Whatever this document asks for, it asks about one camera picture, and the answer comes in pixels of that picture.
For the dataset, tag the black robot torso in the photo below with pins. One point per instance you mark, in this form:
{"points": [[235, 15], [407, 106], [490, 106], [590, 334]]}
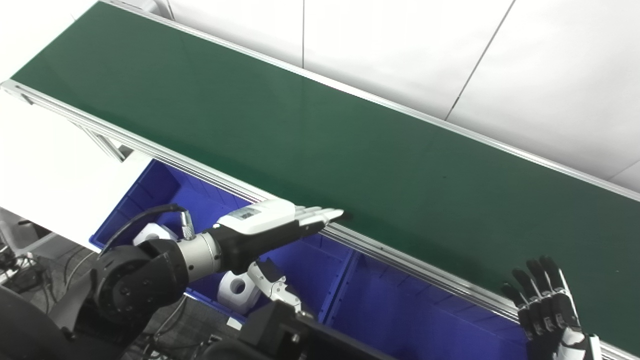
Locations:
{"points": [[280, 332]]}

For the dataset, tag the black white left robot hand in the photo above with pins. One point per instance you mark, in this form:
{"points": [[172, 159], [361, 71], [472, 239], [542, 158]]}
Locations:
{"points": [[250, 227]]}

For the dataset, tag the blue plastic bin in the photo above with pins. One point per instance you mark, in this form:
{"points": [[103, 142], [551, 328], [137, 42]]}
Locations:
{"points": [[410, 310], [200, 195]]}

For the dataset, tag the green conveyor belt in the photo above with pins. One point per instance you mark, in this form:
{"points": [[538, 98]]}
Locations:
{"points": [[325, 150], [400, 260]]}

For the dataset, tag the white round part with hole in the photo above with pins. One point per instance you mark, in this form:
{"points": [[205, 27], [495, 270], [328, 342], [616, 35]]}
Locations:
{"points": [[237, 292]]}

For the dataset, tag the white cube part with hole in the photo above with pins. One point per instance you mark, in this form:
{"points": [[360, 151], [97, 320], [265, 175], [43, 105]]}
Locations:
{"points": [[155, 234]]}

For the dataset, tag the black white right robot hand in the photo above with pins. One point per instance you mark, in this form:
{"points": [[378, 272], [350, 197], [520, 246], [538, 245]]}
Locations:
{"points": [[550, 320]]}

